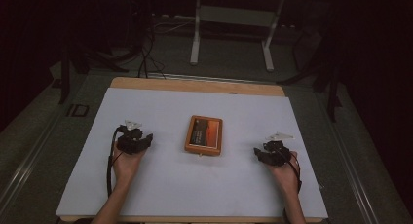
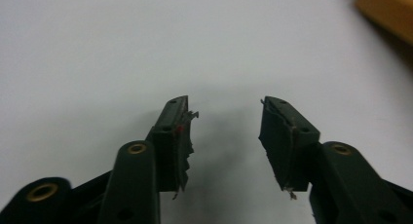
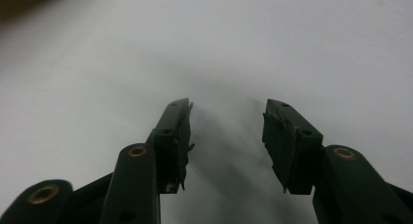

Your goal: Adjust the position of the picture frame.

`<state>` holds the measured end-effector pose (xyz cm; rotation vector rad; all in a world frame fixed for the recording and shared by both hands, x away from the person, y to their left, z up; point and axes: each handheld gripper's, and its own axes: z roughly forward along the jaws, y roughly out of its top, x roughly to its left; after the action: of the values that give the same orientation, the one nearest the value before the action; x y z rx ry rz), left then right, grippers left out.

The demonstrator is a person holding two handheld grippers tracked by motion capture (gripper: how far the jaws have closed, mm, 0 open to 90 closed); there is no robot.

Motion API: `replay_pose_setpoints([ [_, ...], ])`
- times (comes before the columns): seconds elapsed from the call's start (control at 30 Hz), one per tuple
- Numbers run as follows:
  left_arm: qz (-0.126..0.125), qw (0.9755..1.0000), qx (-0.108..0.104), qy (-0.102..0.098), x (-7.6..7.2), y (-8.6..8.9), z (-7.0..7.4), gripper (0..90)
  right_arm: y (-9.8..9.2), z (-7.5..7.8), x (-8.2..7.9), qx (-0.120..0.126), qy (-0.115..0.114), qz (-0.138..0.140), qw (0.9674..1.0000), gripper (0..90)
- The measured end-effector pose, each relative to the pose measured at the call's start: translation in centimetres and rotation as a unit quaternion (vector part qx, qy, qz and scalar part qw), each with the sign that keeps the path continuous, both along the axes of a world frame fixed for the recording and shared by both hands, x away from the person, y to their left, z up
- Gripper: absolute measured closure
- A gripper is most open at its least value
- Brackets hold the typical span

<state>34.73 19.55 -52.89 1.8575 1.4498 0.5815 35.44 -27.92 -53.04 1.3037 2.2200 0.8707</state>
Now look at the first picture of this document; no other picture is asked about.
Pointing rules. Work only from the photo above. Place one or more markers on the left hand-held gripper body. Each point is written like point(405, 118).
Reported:
point(131, 142)

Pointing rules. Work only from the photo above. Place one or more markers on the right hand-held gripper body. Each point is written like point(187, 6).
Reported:
point(276, 154)

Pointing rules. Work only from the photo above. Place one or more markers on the wooden table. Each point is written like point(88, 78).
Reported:
point(195, 85)

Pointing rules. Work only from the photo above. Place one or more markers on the black metal stand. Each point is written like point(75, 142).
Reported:
point(332, 87)
point(65, 74)

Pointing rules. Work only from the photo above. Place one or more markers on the wooden photo frame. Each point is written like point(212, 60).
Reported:
point(204, 135)

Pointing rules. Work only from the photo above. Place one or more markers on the metal floor strip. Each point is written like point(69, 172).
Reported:
point(211, 78)

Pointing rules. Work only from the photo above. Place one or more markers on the person's left hand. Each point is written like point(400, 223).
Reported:
point(125, 165)

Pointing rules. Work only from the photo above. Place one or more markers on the person's right hand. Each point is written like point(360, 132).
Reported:
point(287, 177)

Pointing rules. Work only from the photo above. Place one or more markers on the metal floor rail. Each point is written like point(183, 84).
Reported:
point(354, 172)
point(26, 165)

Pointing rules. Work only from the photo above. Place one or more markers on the white desk frame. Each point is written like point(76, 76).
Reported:
point(196, 39)

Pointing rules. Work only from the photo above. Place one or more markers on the white table sheet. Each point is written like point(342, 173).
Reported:
point(195, 185)

